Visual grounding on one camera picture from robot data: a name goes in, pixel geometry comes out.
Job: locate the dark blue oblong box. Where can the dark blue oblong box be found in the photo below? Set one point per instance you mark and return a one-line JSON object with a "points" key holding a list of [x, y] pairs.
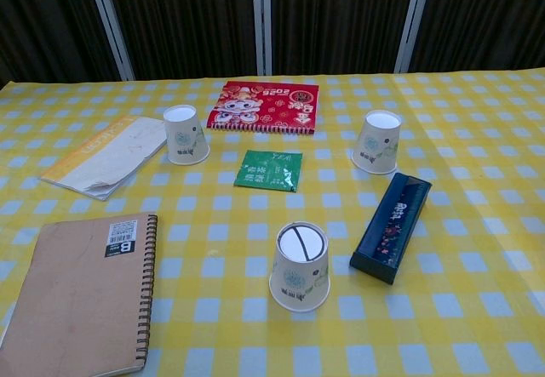
{"points": [[391, 228]]}

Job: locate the white paper cup green print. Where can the white paper cup green print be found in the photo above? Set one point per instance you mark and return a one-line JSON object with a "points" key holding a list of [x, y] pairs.
{"points": [[185, 138], [376, 147]]}

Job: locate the red spiral desk calendar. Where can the red spiral desk calendar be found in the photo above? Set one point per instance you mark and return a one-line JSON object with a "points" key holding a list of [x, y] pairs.
{"points": [[272, 104]]}

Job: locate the white notepad yellow spine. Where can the white notepad yellow spine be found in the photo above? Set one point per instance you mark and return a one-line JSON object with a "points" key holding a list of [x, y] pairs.
{"points": [[106, 155]]}

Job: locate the yellow white checked tablecloth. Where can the yellow white checked tablecloth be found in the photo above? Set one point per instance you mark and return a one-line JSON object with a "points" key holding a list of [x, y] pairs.
{"points": [[468, 224]]}

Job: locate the brown kraft spiral notebook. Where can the brown kraft spiral notebook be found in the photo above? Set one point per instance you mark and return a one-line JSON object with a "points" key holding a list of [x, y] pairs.
{"points": [[72, 292]]}

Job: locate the green tea packet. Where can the green tea packet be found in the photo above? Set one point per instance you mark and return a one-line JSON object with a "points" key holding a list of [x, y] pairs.
{"points": [[264, 170]]}

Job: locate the white cup black line mark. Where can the white cup black line mark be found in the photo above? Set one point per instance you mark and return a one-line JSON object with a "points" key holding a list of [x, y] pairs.
{"points": [[298, 279]]}

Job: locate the dark pleated screen panel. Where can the dark pleated screen panel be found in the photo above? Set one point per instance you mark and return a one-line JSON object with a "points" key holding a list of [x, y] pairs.
{"points": [[340, 19], [42, 19], [489, 15], [183, 19]]}

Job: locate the white screen frame post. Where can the white screen frame post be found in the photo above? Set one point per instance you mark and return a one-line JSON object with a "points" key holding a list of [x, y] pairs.
{"points": [[412, 19], [110, 28], [262, 19]]}

